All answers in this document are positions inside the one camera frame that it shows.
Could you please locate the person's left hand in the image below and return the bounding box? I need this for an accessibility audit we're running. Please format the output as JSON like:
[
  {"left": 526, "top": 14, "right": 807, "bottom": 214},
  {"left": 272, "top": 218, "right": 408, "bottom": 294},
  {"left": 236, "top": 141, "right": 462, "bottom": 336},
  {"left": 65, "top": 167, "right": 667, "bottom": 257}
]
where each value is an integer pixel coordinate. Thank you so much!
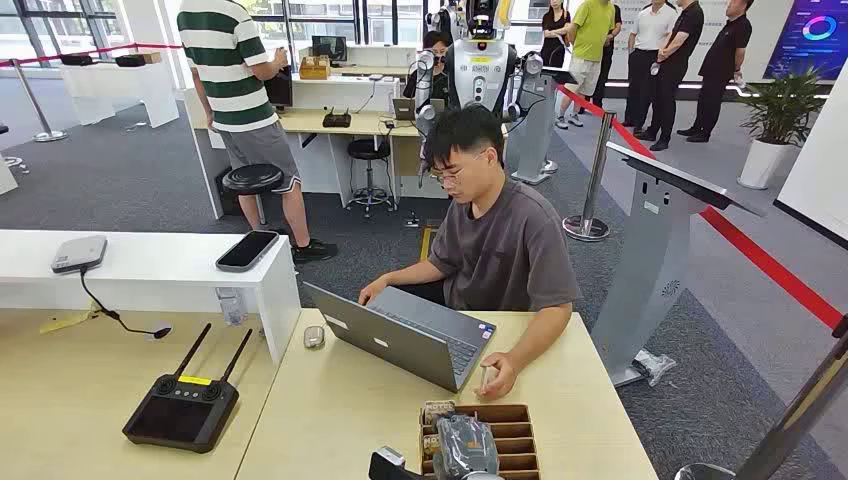
[{"left": 473, "top": 352, "right": 521, "bottom": 403}]

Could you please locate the person's right hand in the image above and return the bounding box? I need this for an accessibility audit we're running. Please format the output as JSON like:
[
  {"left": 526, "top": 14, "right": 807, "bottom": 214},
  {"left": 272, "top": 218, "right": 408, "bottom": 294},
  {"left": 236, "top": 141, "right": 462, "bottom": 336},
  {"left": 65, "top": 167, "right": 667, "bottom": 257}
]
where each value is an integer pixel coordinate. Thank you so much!
[{"left": 357, "top": 276, "right": 391, "bottom": 307}]

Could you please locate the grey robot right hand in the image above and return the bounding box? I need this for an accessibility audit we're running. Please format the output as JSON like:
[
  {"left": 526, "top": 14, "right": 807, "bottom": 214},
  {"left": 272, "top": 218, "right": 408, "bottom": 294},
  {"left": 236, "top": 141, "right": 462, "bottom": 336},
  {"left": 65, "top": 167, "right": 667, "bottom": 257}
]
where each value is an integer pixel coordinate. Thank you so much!
[{"left": 433, "top": 413, "right": 503, "bottom": 480}]

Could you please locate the brown cardboard card organizer box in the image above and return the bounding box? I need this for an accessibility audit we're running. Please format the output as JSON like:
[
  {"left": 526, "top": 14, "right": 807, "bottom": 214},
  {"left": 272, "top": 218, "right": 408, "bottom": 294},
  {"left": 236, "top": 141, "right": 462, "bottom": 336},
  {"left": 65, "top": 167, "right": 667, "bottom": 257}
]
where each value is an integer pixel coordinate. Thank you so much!
[{"left": 418, "top": 403, "right": 542, "bottom": 480}]

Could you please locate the seated person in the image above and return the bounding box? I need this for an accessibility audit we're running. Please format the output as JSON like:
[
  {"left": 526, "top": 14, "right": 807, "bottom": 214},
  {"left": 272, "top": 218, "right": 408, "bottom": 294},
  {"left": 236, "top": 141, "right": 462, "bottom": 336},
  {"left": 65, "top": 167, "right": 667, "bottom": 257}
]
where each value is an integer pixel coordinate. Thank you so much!
[{"left": 357, "top": 104, "right": 584, "bottom": 403}]

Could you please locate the person behind humanoid robot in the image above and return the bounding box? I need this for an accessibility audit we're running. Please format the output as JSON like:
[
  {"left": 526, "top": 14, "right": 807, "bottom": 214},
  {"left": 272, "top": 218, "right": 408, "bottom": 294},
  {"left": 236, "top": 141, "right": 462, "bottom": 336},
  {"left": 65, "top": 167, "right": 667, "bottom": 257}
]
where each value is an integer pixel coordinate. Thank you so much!
[{"left": 402, "top": 30, "right": 453, "bottom": 109}]

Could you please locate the standing person in striped top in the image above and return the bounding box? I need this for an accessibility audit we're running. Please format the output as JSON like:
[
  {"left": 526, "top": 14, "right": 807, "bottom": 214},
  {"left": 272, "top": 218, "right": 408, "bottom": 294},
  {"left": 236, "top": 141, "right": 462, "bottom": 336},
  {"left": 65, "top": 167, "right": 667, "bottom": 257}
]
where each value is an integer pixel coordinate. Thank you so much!
[{"left": 176, "top": 0, "right": 340, "bottom": 265}]

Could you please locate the black smartphone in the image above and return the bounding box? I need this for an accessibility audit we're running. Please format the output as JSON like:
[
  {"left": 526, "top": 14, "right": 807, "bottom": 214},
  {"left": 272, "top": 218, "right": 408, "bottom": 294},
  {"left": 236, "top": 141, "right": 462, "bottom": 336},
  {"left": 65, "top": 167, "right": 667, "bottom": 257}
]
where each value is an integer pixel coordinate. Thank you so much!
[{"left": 214, "top": 229, "right": 282, "bottom": 275}]

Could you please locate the black swivel stool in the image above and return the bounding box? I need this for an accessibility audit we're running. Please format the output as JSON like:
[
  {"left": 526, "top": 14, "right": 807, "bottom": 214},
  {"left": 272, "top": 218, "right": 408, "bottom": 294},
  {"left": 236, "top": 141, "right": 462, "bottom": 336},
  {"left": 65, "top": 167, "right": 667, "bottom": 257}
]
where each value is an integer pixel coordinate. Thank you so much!
[{"left": 344, "top": 137, "right": 399, "bottom": 219}]

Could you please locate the clear plastic bag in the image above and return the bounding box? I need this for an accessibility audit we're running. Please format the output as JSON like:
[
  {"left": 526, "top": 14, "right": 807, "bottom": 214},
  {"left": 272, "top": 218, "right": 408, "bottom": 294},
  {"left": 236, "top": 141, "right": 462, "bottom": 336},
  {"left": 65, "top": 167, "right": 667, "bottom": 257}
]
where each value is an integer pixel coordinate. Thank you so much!
[{"left": 631, "top": 348, "right": 679, "bottom": 388}]

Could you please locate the black round stool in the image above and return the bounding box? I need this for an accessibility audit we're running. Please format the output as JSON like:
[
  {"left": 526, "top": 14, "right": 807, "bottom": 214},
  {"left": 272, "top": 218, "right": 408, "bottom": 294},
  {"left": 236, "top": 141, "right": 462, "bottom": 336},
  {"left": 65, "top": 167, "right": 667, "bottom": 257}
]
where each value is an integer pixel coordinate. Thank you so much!
[{"left": 221, "top": 162, "right": 287, "bottom": 231}]

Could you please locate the wooden office desk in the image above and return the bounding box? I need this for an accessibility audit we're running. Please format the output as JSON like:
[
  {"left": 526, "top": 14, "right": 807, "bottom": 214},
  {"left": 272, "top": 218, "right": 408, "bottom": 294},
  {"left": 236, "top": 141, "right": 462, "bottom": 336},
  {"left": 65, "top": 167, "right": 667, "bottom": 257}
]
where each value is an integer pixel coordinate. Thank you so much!
[{"left": 181, "top": 86, "right": 453, "bottom": 221}]

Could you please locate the grey kiosk stand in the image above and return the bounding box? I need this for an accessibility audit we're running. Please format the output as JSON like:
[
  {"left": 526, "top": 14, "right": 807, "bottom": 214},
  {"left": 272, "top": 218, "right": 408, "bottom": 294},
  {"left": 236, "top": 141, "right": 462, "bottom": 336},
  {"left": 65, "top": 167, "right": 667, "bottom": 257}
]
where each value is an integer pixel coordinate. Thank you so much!
[{"left": 588, "top": 140, "right": 771, "bottom": 390}]

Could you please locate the white counter shelf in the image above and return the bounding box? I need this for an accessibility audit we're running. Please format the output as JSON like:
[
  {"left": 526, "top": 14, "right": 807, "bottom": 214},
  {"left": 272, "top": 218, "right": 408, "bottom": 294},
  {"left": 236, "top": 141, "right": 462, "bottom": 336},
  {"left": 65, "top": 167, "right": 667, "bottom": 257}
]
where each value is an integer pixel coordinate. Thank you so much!
[{"left": 0, "top": 228, "right": 303, "bottom": 367}]

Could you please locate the black computer monitor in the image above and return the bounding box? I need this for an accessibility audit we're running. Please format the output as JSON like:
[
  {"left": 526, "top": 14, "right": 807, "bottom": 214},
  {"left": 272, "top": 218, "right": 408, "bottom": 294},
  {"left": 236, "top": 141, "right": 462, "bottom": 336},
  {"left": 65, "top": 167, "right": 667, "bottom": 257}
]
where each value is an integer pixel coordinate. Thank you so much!
[
  {"left": 262, "top": 64, "right": 295, "bottom": 111},
  {"left": 310, "top": 34, "right": 349, "bottom": 64}
]

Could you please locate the black remote controller with antennas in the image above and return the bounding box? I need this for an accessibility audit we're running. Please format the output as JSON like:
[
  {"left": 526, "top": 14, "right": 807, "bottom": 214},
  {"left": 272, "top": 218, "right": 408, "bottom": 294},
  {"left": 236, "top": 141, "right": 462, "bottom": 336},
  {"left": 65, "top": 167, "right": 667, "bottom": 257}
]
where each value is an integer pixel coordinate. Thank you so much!
[{"left": 121, "top": 322, "right": 255, "bottom": 456}]

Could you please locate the small wooden box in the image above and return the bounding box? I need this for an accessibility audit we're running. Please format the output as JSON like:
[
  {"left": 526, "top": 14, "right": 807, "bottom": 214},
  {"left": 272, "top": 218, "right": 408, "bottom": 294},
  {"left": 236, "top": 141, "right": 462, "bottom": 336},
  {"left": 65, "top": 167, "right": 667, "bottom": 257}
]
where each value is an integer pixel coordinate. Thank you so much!
[{"left": 298, "top": 54, "right": 332, "bottom": 81}]

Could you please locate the white humanoid robot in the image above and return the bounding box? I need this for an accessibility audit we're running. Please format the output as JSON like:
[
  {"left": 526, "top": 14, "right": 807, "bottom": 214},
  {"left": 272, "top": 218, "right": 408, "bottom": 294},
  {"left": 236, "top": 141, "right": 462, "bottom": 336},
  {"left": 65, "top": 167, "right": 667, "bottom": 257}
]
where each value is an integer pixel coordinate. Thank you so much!
[{"left": 406, "top": 0, "right": 579, "bottom": 188}]

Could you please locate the red barrier belt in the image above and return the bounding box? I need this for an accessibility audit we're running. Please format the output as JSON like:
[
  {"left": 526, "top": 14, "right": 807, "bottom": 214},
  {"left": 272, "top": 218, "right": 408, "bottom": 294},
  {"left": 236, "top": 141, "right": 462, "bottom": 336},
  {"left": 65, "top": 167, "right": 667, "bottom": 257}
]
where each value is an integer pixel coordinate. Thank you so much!
[
  {"left": 555, "top": 82, "right": 847, "bottom": 331},
  {"left": 0, "top": 42, "right": 185, "bottom": 70}
]

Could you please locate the grey flat adapter box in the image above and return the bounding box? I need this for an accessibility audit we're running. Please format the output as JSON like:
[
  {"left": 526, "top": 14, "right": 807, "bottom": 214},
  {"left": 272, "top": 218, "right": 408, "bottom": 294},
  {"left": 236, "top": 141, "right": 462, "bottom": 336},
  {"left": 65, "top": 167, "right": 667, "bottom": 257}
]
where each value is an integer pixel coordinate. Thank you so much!
[{"left": 50, "top": 234, "right": 109, "bottom": 276}]

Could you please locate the yellow tape strip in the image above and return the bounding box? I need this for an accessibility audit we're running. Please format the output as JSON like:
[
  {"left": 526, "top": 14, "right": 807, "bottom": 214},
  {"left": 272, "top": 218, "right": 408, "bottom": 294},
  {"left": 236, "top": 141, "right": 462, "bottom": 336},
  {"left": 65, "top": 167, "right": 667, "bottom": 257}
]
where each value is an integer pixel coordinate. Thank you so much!
[{"left": 38, "top": 306, "right": 102, "bottom": 337}]

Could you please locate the white table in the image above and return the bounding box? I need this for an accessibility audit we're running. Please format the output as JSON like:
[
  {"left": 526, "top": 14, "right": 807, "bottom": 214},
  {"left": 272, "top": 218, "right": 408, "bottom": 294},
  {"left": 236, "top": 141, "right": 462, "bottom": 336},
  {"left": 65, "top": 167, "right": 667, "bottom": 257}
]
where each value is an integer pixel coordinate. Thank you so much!
[{"left": 58, "top": 59, "right": 181, "bottom": 130}]

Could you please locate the potted green plant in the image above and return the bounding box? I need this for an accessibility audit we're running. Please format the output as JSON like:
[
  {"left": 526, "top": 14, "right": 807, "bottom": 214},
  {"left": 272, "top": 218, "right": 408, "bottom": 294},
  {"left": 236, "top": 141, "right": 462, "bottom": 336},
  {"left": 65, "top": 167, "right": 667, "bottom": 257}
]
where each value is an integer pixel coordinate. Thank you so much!
[{"left": 735, "top": 68, "right": 827, "bottom": 192}]

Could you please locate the blue display screen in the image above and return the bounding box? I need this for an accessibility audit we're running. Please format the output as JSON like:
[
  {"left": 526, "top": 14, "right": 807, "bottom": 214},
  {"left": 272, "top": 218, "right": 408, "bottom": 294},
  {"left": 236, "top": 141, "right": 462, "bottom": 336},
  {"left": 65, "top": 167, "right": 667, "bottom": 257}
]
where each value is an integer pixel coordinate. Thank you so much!
[{"left": 763, "top": 0, "right": 848, "bottom": 83}]

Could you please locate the black wrist camera unit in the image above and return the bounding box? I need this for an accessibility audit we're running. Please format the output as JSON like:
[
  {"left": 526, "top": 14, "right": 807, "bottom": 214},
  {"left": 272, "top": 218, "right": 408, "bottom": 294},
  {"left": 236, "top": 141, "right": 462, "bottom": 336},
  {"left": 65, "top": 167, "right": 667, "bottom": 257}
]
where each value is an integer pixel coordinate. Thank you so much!
[{"left": 368, "top": 445, "right": 429, "bottom": 480}]

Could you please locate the chrome stanchion post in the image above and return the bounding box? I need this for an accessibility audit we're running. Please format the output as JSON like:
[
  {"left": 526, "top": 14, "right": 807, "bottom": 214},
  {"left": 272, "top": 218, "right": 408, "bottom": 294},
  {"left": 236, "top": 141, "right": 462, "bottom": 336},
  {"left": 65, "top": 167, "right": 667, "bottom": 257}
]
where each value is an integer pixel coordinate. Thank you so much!
[
  {"left": 561, "top": 110, "right": 619, "bottom": 244},
  {"left": 9, "top": 58, "right": 70, "bottom": 144}
]

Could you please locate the black cable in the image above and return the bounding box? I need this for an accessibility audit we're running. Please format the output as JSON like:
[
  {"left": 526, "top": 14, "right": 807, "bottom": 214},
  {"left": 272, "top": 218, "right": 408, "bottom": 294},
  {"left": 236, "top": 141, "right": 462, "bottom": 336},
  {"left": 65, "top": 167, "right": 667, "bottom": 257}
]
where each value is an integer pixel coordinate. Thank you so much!
[{"left": 78, "top": 266, "right": 174, "bottom": 341}]

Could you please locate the dark stanchion post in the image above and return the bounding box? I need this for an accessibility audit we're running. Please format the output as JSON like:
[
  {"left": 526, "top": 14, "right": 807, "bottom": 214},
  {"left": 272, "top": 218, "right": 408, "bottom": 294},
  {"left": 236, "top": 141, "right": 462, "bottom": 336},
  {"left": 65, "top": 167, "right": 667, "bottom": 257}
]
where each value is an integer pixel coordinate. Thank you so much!
[{"left": 674, "top": 316, "right": 848, "bottom": 480}]

